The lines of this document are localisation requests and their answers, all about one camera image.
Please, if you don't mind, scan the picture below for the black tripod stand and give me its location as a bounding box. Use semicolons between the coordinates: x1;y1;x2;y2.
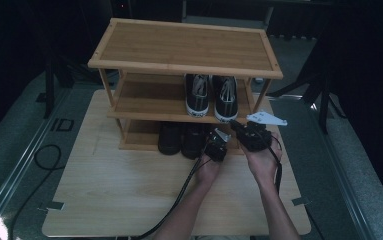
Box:
268;66;347;134

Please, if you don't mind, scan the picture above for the three-tier wooden shoe rack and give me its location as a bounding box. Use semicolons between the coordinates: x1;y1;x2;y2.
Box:
87;17;284;155

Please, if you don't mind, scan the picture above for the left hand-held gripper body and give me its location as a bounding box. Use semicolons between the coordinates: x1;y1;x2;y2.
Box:
204;127;232;164

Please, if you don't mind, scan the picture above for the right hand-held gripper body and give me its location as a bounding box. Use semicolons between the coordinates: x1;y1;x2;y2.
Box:
238;111;289;153

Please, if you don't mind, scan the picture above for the left hand-held gripper black cable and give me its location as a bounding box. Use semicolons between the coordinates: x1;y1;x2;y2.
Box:
135;143;213;240

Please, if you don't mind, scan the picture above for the plain black shoe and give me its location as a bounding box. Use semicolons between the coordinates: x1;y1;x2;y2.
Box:
157;121;182;156
180;122;210;160

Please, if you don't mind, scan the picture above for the person's right hand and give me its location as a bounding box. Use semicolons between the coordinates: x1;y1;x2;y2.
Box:
241;132;283;188

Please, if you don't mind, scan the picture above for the thin black floor cable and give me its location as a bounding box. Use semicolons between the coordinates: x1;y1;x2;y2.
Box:
10;143;63;240

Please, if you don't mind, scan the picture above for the right hand-held gripper black cable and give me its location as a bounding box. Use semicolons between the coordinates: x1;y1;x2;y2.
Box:
268;133;283;196

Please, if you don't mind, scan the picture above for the hand-held gripper black cable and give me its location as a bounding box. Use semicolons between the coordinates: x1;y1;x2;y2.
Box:
268;133;283;196
135;143;213;240

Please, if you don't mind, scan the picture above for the grey tape piece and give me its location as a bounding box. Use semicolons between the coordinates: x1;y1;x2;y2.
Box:
291;196;312;207
38;200;65;212

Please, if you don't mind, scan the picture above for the black equipment stand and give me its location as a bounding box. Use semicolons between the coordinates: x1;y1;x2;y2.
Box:
43;56;75;119

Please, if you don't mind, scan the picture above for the grey metal frame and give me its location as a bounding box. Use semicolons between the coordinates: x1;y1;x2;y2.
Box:
180;0;275;31

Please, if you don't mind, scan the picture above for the person's left hand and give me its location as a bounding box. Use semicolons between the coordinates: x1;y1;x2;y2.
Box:
195;154;223;186

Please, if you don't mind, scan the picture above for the metal floor rail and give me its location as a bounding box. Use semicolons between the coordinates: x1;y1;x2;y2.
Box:
0;88;72;234
307;101;375;240

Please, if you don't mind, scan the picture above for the black and white canvas sneaker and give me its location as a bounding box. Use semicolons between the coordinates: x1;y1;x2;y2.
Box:
183;73;211;118
211;75;239;124

